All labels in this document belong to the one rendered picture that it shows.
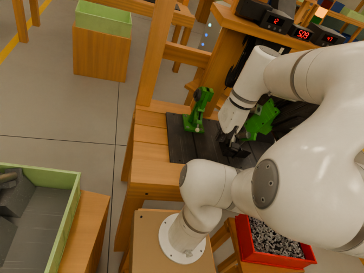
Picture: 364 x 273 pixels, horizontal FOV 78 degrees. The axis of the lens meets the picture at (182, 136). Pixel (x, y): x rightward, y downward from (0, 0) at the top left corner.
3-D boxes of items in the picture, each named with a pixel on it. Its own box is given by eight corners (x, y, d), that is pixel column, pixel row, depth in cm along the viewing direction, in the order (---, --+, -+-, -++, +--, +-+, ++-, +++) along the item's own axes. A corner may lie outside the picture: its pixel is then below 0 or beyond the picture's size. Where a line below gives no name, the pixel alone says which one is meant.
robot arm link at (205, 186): (216, 237, 71) (256, 199, 56) (160, 224, 68) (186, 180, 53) (215, 203, 80) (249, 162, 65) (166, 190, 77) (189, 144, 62)
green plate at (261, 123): (260, 142, 127) (289, 117, 115) (249, 138, 124) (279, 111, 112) (253, 128, 135) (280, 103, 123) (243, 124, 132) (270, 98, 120)
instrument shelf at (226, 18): (360, 69, 130) (366, 62, 127) (220, 26, 104) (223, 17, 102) (335, 50, 147) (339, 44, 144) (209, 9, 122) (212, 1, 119)
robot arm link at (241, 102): (229, 82, 69) (225, 90, 71) (237, 98, 63) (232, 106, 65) (253, 87, 71) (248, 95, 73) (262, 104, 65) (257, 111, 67)
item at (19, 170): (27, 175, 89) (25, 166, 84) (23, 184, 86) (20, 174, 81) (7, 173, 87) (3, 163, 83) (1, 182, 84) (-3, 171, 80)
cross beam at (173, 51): (327, 98, 171) (336, 88, 165) (160, 58, 134) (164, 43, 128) (324, 94, 174) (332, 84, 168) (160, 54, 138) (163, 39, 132)
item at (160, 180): (350, 212, 153) (368, 200, 143) (125, 199, 111) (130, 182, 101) (337, 193, 163) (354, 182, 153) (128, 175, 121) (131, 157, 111)
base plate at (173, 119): (329, 181, 149) (332, 179, 148) (169, 164, 118) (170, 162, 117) (299, 136, 178) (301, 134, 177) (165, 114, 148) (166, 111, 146)
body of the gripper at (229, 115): (227, 86, 71) (213, 114, 78) (236, 106, 64) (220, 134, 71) (248, 91, 73) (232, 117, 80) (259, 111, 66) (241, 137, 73)
